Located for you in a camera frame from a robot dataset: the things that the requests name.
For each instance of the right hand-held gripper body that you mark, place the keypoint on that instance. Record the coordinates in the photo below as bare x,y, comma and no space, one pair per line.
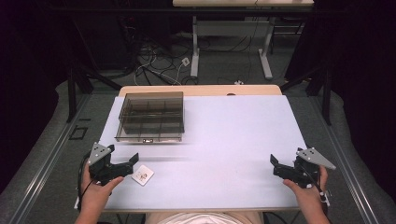
303,169

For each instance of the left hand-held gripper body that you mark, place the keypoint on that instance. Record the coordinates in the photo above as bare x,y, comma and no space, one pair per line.
106,169

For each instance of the person's right hand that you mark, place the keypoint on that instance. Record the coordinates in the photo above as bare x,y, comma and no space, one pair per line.
306,194

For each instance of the person's left hand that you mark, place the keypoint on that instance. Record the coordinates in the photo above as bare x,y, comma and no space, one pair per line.
96,193

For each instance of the small white square card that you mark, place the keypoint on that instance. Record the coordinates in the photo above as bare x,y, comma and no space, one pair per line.
142,175

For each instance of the transparent brown drawer box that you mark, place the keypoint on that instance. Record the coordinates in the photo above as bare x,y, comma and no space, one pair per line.
151,116

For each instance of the white table mat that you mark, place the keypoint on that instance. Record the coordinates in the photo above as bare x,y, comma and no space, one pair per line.
218,140

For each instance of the black metal stand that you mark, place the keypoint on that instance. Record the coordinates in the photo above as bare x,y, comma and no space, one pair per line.
326,96
72,93

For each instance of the white floor plug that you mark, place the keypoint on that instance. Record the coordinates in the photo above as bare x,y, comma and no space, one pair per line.
238,82

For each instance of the person's white shirt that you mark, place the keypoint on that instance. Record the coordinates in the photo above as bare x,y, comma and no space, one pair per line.
204,218

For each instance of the white power adapter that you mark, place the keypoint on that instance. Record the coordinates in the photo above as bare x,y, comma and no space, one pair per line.
185,61

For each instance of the white desk with metal legs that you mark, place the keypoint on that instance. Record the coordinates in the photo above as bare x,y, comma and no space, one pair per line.
236,29

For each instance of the aluminium floor rail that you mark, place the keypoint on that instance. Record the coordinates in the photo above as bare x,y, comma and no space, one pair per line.
345,161
46,161

